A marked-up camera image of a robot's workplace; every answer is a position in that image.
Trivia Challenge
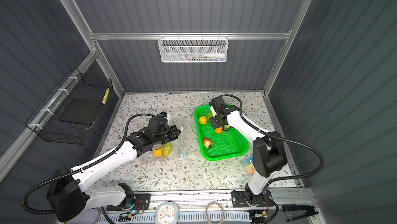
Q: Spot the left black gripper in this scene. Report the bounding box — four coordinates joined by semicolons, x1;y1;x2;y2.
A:
153;125;182;147

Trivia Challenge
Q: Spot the orange carrot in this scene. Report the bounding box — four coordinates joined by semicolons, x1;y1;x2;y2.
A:
215;127;223;134

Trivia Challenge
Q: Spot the yellow lemon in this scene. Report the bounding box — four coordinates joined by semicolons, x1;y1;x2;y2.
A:
198;116;208;125

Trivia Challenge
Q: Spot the green pear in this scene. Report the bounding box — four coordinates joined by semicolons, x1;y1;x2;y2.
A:
161;142;173;158

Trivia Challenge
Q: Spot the orange fruit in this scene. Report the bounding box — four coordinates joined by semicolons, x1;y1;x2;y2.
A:
153;148;163;157

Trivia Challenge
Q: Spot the red yellow peach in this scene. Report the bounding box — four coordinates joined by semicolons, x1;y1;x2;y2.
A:
203;138;213;149

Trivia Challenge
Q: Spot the clear zip top bag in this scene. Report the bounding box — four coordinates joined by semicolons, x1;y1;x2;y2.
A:
148;119;194;161

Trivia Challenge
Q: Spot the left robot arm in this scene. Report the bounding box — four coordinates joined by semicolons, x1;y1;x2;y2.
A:
47;115;181;223

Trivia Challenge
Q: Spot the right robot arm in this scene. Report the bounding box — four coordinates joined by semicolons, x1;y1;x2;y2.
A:
209;95;287;198

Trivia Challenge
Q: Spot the green cabbage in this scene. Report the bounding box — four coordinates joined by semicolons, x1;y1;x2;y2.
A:
206;111;214;120

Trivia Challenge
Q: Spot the green plastic basket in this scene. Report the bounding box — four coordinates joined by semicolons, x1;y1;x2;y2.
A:
194;105;249;161

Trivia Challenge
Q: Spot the pack of coloured markers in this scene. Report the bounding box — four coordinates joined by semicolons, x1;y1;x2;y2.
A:
239;156;255;175

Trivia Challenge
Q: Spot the white alarm clock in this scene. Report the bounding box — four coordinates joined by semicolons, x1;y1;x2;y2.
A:
155;202;179;224

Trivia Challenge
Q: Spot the black stapler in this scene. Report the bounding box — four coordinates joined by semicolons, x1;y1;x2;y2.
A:
282;204;319;222

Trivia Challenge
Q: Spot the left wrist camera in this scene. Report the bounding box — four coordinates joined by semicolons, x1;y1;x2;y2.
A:
158;111;170;120

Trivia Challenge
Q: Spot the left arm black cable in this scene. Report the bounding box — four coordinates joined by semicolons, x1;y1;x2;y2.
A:
21;113;157;215

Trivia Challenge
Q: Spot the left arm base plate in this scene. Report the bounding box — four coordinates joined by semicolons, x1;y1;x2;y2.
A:
106;194;151;212

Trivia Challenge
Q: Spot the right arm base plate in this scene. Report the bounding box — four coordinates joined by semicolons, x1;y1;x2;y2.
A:
231;190;274;208

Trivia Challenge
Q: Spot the white wire mesh basket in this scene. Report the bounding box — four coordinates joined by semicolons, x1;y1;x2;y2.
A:
158;37;229;63

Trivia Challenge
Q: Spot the black wire basket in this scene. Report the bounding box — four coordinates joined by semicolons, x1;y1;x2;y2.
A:
25;70;113;145

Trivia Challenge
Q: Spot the coiled beige cable ring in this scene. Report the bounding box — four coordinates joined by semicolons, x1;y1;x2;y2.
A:
204;201;225;224

